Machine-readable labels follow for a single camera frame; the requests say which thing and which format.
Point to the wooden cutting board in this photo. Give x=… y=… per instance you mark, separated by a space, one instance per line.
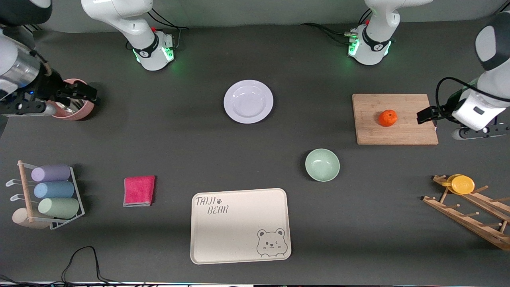
x=382 y=135

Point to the pink folded cloth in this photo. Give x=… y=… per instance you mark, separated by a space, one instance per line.
x=138 y=191

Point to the orange fruit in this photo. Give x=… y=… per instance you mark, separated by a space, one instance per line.
x=388 y=118

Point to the metal scoop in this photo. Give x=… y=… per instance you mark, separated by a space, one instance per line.
x=71 y=107

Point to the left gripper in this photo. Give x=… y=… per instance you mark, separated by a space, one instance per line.
x=443 y=110

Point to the wooden dish rack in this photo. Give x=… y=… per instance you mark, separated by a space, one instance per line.
x=470 y=223

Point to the light green bowl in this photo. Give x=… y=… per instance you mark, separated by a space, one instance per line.
x=322 y=165

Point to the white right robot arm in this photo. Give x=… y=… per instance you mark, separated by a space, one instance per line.
x=119 y=16

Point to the white round plate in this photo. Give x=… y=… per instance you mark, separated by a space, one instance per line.
x=248 y=101

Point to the yellow cup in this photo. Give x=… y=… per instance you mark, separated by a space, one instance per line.
x=462 y=185

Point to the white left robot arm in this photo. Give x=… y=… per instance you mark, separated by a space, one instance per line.
x=374 y=40

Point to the beige cup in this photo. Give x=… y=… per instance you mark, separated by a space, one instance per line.
x=20 y=218

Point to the purple cup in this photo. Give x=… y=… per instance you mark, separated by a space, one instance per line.
x=51 y=173

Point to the green cup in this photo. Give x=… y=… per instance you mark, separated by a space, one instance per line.
x=59 y=207

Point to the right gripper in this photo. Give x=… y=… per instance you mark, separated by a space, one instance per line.
x=52 y=86

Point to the cream tray with bear print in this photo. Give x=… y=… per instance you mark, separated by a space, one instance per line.
x=235 y=235

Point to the pink bowl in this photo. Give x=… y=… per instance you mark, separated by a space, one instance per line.
x=88 y=108

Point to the blue cup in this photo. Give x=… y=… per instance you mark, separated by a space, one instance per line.
x=55 y=190

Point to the wooden rack pole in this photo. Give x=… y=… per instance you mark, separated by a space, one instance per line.
x=25 y=187

